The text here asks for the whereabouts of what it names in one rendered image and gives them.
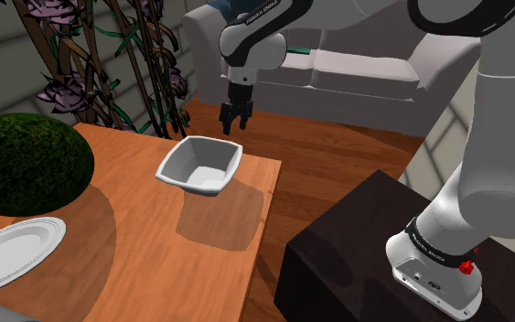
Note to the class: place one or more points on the dark robot stand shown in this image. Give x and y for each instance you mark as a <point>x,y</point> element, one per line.
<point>342,249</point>

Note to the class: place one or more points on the white square bowl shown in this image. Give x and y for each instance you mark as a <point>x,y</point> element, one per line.
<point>197,160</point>

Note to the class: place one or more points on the white round plate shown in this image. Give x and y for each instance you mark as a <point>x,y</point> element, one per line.
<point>11,252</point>

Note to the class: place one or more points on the purple flowered twig plant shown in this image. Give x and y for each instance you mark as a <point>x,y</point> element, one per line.
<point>83,84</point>

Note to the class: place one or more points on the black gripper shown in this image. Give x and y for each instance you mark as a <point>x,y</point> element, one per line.
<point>240,94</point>

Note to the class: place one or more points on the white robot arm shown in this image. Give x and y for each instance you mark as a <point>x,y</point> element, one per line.
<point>498,147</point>

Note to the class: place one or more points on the wooden table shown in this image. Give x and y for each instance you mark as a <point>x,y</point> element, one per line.
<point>150,254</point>

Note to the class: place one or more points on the dark green mossy dome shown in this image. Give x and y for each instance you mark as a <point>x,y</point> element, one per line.
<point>20,165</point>

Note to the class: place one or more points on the white sofa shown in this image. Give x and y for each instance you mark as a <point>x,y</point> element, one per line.
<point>364,71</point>

